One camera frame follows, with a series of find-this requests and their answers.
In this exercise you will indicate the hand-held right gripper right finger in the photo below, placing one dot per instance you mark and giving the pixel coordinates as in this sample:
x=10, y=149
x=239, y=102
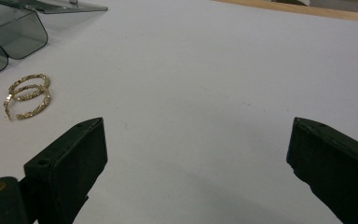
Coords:
x=335, y=168

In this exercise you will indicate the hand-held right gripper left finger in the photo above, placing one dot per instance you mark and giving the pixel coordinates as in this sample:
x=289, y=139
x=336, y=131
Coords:
x=68, y=168

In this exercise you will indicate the gold twisted hoop earring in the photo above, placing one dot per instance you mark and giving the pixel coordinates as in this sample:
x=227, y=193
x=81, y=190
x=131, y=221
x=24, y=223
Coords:
x=28, y=81
x=40, y=107

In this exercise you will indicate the smoked clear acrylic organizer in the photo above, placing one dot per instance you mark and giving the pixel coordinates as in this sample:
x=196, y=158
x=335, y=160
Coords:
x=12, y=34

